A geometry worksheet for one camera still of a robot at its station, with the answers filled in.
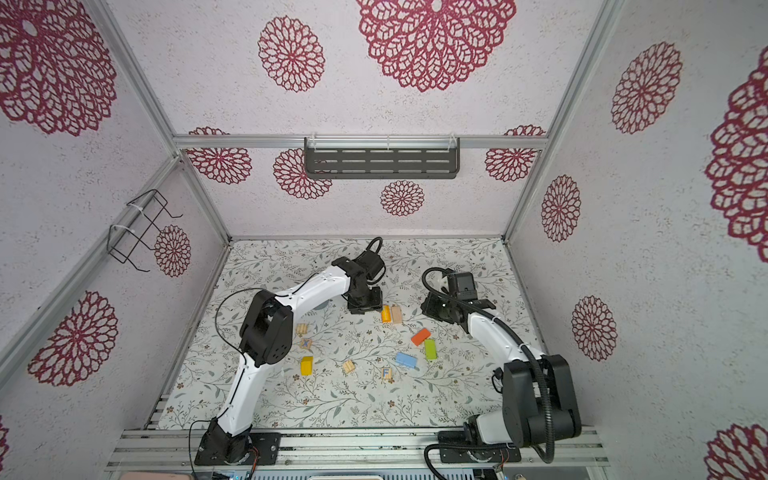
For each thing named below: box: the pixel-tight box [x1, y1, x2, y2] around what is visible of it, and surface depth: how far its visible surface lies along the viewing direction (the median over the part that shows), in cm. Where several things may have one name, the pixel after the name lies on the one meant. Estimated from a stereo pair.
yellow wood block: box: [300, 356, 314, 376], surface depth 89 cm
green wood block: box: [425, 339, 437, 360], surface depth 92 cm
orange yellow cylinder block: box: [381, 304, 391, 323], surface depth 99 cm
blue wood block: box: [396, 352, 418, 368], surface depth 91 cm
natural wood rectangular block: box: [391, 305, 403, 324], surface depth 100 cm
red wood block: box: [411, 328, 431, 346], surface depth 96 cm
